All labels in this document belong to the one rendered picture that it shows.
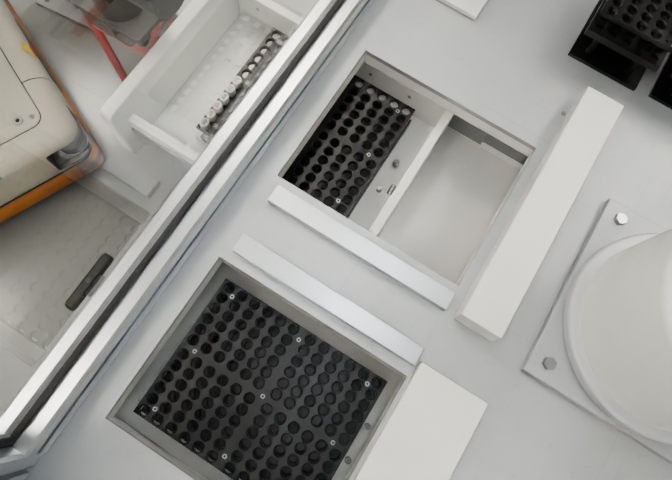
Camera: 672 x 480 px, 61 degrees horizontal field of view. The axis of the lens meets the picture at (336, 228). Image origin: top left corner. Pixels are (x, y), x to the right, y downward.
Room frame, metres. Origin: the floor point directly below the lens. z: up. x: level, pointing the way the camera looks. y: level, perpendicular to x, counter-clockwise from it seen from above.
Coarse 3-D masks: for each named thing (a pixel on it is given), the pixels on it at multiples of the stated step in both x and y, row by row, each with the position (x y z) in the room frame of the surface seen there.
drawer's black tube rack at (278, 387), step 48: (240, 288) 0.10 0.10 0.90; (192, 336) 0.04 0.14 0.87; (240, 336) 0.05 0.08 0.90; (288, 336) 0.06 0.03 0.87; (192, 384) -0.02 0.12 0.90; (240, 384) -0.01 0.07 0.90; (288, 384) 0.00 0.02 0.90; (336, 384) 0.01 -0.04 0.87; (384, 384) 0.02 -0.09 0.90; (192, 432) -0.06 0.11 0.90; (240, 432) -0.06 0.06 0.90; (288, 432) -0.05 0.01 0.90; (336, 432) -0.04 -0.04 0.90
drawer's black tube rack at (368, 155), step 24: (360, 96) 0.38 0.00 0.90; (336, 120) 0.34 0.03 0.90; (360, 120) 0.34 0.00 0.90; (384, 120) 0.37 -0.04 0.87; (408, 120) 0.36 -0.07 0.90; (312, 144) 0.30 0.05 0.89; (336, 144) 0.32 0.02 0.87; (360, 144) 0.31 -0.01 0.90; (384, 144) 0.33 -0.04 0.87; (312, 168) 0.27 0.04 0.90; (336, 168) 0.29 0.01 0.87; (360, 168) 0.28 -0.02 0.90; (312, 192) 0.23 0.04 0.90; (336, 192) 0.25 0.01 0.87; (360, 192) 0.25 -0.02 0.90
